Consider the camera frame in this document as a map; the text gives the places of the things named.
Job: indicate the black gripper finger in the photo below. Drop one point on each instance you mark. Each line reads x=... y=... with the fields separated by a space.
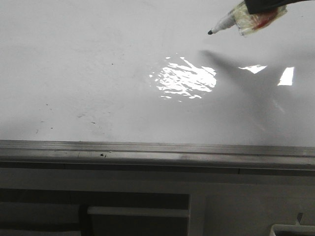
x=259 y=6

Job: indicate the white marker with taped pad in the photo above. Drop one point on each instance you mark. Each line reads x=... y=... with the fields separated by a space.
x=247 y=23

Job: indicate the metal whiteboard tray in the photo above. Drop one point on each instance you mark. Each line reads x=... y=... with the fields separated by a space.
x=159 y=157

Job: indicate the white bin bottom right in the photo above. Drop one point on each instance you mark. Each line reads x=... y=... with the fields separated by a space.
x=292 y=230

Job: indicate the dark cabinet with white shelf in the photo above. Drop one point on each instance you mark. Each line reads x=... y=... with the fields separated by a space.
x=26 y=212

